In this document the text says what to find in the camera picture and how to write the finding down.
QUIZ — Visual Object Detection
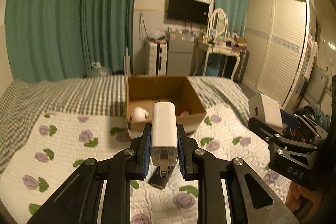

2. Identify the grey checked bed sheet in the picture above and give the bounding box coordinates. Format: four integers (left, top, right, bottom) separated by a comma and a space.
1, 75, 249, 172

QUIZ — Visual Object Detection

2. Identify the dark suitcase by wardrobe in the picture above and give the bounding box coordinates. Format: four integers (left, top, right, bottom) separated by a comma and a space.
232, 50, 250, 83

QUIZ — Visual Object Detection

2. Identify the oval vanity mirror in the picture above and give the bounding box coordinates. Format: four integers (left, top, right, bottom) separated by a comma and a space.
207, 8, 229, 38

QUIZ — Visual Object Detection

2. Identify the clear water jug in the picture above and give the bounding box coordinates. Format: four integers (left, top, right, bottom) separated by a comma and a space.
89, 61, 112, 78

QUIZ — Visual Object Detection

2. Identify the open cardboard box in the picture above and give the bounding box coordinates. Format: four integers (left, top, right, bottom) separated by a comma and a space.
125, 76, 206, 139

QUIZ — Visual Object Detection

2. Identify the white hair-dryer-shaped bottle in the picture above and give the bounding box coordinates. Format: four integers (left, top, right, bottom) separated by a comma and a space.
131, 106, 149, 122

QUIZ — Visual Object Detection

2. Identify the large green curtain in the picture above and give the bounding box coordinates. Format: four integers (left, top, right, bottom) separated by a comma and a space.
5, 0, 134, 83

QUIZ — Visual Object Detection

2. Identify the floral white quilt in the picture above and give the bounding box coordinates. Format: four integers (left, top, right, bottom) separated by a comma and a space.
1, 104, 298, 223

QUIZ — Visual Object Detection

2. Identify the white rectangular power bank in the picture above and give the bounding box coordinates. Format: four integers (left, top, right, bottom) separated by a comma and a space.
151, 102, 178, 171

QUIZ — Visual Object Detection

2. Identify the white charger adapter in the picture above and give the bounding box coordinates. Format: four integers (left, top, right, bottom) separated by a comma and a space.
248, 93, 282, 129

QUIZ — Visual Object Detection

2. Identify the dark patterned bag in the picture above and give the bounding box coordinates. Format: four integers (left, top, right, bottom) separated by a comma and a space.
282, 105, 331, 143

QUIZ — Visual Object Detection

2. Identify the white louvred wardrobe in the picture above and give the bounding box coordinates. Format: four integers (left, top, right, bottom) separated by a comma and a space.
243, 0, 310, 111

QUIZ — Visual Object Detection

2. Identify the black wall television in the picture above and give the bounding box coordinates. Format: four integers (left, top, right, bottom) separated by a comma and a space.
167, 0, 210, 25

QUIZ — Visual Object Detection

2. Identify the white suitcase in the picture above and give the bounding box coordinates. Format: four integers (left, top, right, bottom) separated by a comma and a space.
145, 42, 167, 76

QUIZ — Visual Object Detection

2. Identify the white dressing table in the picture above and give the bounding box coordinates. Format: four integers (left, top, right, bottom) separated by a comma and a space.
191, 39, 243, 80

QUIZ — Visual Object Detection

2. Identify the blue waste basket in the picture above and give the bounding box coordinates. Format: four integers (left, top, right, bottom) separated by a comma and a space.
205, 64, 221, 77

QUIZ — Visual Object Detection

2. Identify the white flat mop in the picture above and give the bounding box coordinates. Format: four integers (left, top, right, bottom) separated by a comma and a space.
124, 9, 132, 76

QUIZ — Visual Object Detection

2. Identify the grey small refrigerator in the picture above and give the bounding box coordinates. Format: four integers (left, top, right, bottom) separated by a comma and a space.
167, 33, 194, 76

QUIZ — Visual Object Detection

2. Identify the white bottle red cap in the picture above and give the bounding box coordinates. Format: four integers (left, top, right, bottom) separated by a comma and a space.
179, 110, 190, 117

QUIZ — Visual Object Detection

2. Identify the person's right hand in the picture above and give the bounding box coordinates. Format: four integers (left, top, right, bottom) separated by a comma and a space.
285, 181, 324, 223

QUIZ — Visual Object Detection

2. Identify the black remote control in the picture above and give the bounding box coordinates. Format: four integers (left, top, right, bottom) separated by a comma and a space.
148, 166, 175, 190

